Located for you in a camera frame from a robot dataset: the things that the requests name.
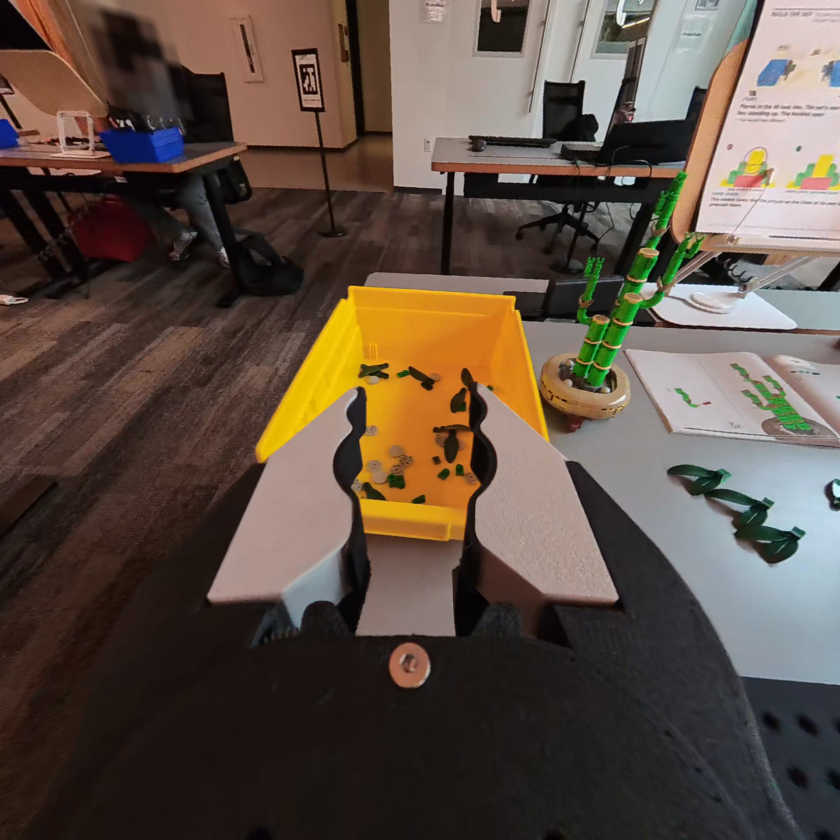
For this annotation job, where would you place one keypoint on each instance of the black perforated panel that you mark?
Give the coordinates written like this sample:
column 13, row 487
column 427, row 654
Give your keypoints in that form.
column 820, row 754

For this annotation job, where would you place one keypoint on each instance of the black mesh office chair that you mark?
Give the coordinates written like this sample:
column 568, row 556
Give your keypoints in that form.
column 563, row 105

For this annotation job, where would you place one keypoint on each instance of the printed instruction sheet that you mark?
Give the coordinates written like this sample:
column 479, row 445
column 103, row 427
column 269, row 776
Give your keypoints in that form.
column 774, row 79

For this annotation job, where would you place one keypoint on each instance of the white door with window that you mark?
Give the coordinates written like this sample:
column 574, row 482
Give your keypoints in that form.
column 463, row 65

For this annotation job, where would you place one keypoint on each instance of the black backpack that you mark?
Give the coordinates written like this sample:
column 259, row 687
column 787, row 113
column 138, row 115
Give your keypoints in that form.
column 266, row 266

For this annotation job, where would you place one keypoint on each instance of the wooden stand board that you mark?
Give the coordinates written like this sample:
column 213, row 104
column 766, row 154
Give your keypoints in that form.
column 712, row 131

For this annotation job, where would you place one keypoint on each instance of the black sign stand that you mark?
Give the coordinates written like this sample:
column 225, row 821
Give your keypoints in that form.
column 308, row 79

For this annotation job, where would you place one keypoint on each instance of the white wall notice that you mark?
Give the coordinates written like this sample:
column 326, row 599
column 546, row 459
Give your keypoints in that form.
column 433, row 10

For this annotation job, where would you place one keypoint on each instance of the black laptop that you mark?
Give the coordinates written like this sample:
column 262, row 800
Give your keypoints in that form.
column 643, row 141

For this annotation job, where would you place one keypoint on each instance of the wood-edged desk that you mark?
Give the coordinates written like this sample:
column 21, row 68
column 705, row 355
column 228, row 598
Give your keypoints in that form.
column 197, row 157

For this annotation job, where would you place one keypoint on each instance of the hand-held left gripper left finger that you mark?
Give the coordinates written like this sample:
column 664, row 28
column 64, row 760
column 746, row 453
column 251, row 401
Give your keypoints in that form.
column 282, row 518

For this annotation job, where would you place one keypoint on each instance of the black keyboard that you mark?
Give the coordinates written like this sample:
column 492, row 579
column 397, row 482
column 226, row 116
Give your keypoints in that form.
column 515, row 140

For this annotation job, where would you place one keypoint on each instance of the dark green lego leaf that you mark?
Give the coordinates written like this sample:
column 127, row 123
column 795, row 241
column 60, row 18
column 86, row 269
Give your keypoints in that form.
column 835, row 493

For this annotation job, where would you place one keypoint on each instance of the pile of small lego pieces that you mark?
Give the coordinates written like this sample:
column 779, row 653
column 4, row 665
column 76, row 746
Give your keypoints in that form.
column 397, row 453

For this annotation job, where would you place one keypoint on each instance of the green lego bamboo model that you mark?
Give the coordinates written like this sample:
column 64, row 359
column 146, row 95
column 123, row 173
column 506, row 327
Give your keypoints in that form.
column 613, row 334

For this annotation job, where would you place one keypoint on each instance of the green lego leaf assembly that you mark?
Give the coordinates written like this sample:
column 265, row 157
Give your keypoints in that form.
column 774, row 541
column 699, row 478
column 745, row 504

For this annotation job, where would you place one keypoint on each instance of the grey-topped desk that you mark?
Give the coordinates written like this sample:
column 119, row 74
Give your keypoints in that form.
column 512, row 156

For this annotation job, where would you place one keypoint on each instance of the clear acrylic box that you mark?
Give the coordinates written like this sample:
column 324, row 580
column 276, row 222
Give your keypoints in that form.
column 79, row 134

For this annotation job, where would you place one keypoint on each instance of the black box device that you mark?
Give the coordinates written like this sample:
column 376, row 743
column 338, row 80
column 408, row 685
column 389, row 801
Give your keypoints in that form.
column 584, row 296

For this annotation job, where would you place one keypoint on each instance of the lego instruction booklet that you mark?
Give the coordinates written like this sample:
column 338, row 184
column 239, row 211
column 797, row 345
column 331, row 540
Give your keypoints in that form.
column 709, row 387

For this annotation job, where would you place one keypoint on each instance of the yellow plastic bin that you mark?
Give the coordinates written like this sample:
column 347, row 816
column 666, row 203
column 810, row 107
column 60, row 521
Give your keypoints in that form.
column 420, row 328

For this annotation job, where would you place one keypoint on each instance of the red bag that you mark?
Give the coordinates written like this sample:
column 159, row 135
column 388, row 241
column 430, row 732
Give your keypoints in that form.
column 108, row 229

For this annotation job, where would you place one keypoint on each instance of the curved wooden board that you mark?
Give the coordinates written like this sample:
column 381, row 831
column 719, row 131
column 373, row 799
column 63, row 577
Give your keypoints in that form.
column 39, row 79

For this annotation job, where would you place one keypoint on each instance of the blue plastic bin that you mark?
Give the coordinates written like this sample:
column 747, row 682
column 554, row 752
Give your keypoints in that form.
column 144, row 145
column 6, row 134

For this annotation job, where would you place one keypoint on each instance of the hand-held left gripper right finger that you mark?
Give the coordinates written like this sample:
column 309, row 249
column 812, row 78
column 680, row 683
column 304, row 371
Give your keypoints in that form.
column 541, row 518

